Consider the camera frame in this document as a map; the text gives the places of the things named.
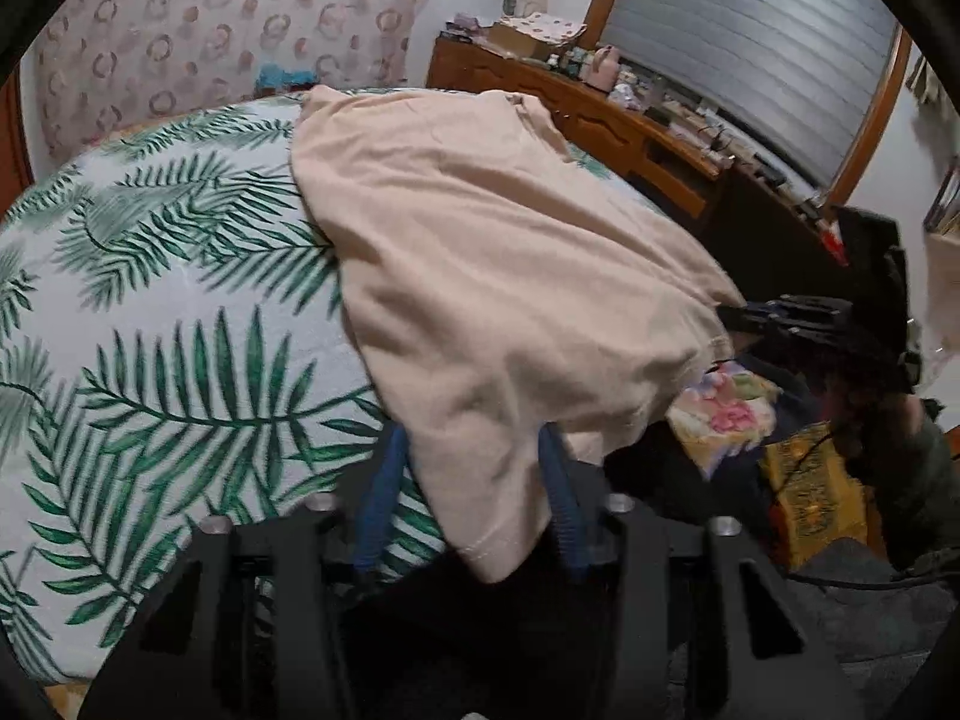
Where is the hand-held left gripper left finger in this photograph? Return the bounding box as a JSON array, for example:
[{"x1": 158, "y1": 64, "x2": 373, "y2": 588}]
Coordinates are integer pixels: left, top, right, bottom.
[{"x1": 79, "y1": 424, "x2": 410, "y2": 720}]

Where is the cardboard box with floral cloth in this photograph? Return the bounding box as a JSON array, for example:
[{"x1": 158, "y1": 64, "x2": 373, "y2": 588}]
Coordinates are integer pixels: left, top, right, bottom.
[{"x1": 487, "y1": 11, "x2": 590, "y2": 62}]

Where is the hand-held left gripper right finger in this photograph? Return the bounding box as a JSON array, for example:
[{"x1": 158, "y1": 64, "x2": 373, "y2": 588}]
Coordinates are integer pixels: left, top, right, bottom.
[{"x1": 536, "y1": 424, "x2": 863, "y2": 720}]

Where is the pastel floral cloth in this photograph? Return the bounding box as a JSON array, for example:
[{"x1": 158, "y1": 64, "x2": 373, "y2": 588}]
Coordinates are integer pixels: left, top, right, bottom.
[{"x1": 666, "y1": 364, "x2": 785, "y2": 482}]

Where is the leaf print bed blanket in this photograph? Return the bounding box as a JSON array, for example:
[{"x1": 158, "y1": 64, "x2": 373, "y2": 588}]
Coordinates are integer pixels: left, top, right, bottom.
[{"x1": 0, "y1": 88, "x2": 653, "y2": 683}]

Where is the circle pattern curtain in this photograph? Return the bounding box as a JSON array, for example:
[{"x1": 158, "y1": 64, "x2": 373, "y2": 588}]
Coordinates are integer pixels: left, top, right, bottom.
[{"x1": 34, "y1": 0, "x2": 451, "y2": 166}]

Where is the wooden cabinet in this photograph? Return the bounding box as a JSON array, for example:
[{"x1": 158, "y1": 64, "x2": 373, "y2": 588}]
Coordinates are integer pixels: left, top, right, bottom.
[{"x1": 427, "y1": 36, "x2": 848, "y2": 265}]

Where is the yellow patterned cloth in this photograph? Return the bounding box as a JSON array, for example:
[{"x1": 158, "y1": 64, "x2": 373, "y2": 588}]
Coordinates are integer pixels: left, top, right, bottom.
[{"x1": 761, "y1": 424, "x2": 871, "y2": 568}]

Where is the blue cloth bundle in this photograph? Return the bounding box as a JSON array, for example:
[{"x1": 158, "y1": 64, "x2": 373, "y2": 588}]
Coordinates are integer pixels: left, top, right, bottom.
[{"x1": 255, "y1": 64, "x2": 313, "y2": 92}]

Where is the beige printed t-shirt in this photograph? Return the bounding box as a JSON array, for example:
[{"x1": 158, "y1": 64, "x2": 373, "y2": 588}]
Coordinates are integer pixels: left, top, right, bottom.
[{"x1": 289, "y1": 85, "x2": 747, "y2": 584}]

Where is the person's right forearm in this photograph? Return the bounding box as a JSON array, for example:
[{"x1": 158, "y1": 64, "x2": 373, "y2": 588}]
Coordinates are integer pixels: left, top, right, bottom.
[{"x1": 855, "y1": 394, "x2": 960, "y2": 567}]

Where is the grey window blind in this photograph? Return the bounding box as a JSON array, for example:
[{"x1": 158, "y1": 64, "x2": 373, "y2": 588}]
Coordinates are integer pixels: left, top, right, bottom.
[{"x1": 600, "y1": 0, "x2": 902, "y2": 190}]

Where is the pink kettle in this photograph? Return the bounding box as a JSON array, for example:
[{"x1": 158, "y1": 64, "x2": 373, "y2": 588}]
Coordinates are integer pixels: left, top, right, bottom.
[{"x1": 589, "y1": 45, "x2": 623, "y2": 88}]

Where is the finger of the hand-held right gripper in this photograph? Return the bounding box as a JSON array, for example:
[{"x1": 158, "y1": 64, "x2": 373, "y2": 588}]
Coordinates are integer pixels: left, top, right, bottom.
[{"x1": 715, "y1": 298, "x2": 785, "y2": 332}]

